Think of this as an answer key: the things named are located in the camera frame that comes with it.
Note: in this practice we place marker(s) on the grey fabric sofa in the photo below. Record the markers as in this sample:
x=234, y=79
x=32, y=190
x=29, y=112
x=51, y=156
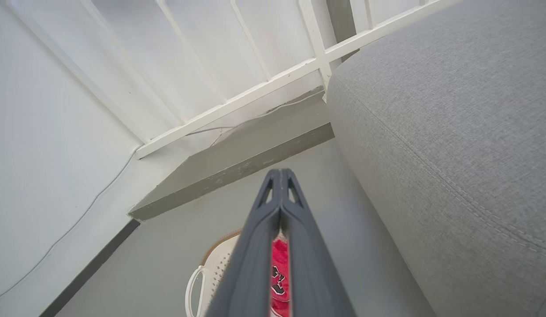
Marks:
x=458, y=145

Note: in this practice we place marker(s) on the white metal railing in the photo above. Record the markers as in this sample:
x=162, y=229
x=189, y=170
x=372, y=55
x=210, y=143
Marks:
x=237, y=75

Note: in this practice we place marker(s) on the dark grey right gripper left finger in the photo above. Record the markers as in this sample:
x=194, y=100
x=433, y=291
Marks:
x=248, y=268

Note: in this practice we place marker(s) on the red garment with black print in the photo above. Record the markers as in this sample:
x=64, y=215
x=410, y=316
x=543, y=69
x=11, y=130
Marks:
x=280, y=277

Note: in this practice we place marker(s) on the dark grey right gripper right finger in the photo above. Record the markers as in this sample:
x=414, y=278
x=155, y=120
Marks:
x=312, y=273

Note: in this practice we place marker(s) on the white perforated laundry basket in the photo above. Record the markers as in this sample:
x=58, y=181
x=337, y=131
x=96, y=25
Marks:
x=211, y=277

